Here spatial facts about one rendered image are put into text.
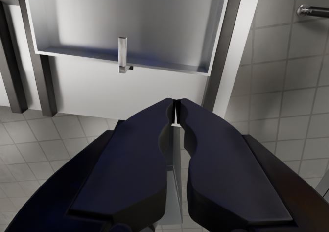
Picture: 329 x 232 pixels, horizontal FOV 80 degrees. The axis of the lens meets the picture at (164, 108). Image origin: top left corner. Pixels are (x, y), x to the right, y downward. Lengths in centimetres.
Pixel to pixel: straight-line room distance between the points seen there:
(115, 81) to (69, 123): 128
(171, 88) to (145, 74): 5
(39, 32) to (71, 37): 4
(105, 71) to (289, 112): 137
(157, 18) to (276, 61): 112
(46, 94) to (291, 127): 151
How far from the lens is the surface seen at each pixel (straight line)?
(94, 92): 38
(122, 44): 29
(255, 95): 141
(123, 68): 30
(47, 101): 40
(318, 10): 132
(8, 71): 42
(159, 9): 32
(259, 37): 130
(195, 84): 35
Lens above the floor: 120
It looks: 62 degrees down
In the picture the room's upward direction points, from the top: 174 degrees counter-clockwise
